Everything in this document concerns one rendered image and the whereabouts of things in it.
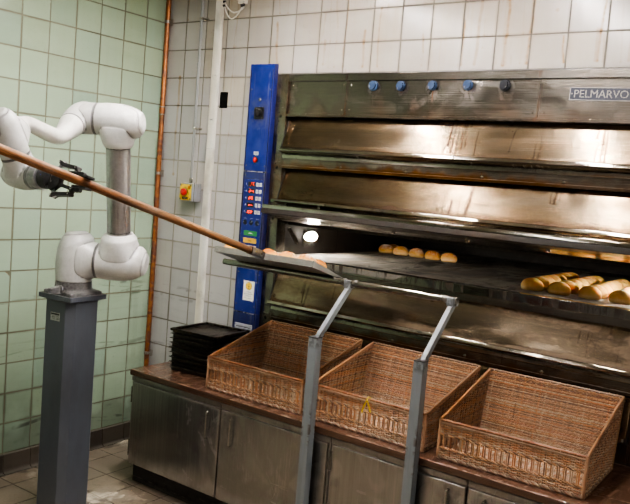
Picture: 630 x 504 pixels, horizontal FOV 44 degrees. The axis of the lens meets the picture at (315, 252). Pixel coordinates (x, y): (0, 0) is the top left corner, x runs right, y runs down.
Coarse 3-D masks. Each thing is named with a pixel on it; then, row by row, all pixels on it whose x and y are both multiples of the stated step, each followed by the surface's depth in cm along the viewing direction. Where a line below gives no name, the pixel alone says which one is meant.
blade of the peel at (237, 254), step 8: (216, 248) 349; (224, 248) 347; (232, 248) 344; (232, 256) 353; (240, 256) 344; (248, 256) 338; (272, 256) 331; (280, 256) 329; (264, 264) 354; (272, 264) 345; (280, 264) 337; (288, 264) 330; (296, 264) 324; (304, 264) 321; (312, 264) 319; (312, 272) 338; (320, 272) 330; (328, 272) 329
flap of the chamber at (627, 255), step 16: (320, 224) 381; (336, 224) 368; (352, 224) 356; (368, 224) 346; (384, 224) 342; (400, 224) 337; (448, 240) 343; (464, 240) 332; (480, 240) 322; (496, 240) 313; (512, 240) 307; (528, 240) 304; (544, 240) 300; (576, 256) 312; (592, 256) 303; (608, 256) 295; (624, 256) 287
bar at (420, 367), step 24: (240, 264) 361; (384, 288) 316; (336, 312) 320; (312, 336) 311; (432, 336) 291; (312, 360) 310; (312, 384) 311; (312, 408) 312; (312, 432) 314; (408, 432) 285; (408, 456) 286; (408, 480) 286
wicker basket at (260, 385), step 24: (264, 336) 391; (288, 336) 387; (336, 336) 372; (216, 360) 355; (240, 360) 377; (264, 360) 391; (288, 360) 383; (336, 360) 347; (216, 384) 355; (240, 384) 347; (264, 384) 339; (288, 384) 331; (288, 408) 332
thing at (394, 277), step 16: (336, 272) 375; (352, 272) 369; (368, 272) 364; (384, 272) 359; (432, 288) 345; (448, 288) 340; (464, 288) 336; (480, 288) 332; (496, 288) 332; (544, 304) 315; (560, 304) 312; (576, 304) 308; (592, 304) 305
